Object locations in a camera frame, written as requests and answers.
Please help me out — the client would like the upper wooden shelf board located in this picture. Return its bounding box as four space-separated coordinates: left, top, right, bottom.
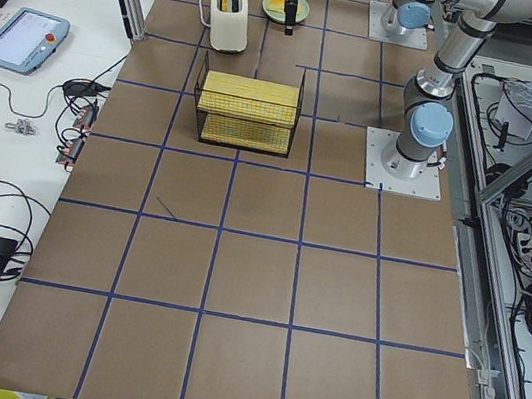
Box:
195 70 303 127

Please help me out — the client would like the near blue teach pendant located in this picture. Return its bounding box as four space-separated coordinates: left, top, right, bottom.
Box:
0 7 71 75

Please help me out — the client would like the lower wooden shelf board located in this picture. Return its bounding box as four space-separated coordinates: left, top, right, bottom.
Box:
201 114 290 155

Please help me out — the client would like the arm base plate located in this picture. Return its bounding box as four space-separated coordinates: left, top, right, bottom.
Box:
364 127 441 201
368 1 428 50

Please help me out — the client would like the black wire basket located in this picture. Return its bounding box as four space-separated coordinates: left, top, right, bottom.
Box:
194 56 306 157

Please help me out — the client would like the white toaster power cable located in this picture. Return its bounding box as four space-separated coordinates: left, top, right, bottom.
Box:
192 0 215 30

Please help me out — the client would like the white paper bag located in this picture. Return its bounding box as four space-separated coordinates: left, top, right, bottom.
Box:
494 79 532 140

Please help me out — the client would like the wooden shelf board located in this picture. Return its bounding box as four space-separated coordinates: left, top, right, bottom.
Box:
195 70 303 127
201 114 290 155

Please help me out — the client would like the white two-slot toaster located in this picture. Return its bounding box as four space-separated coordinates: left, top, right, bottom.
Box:
209 0 249 53

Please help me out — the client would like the light green plate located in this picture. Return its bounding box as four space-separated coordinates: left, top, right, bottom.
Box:
261 0 310 24

